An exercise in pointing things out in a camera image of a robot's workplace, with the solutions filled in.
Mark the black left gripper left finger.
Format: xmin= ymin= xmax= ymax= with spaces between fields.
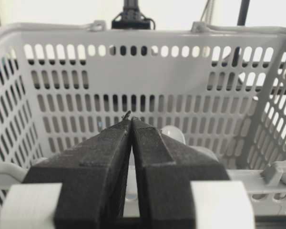
xmin=0 ymin=110 xmax=133 ymax=229

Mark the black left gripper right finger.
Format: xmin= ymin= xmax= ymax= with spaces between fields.
xmin=131 ymin=116 xmax=255 ymax=229

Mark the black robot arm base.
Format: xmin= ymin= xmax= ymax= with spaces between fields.
xmin=111 ymin=0 xmax=156 ymax=30

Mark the white chinese spoon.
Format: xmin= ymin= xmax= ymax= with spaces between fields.
xmin=124 ymin=125 xmax=220 ymax=202

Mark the grey plastic shopping basket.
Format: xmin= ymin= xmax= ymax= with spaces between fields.
xmin=0 ymin=20 xmax=286 ymax=218

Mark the black vertical pole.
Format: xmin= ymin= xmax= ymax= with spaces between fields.
xmin=232 ymin=0 xmax=250 ymax=67

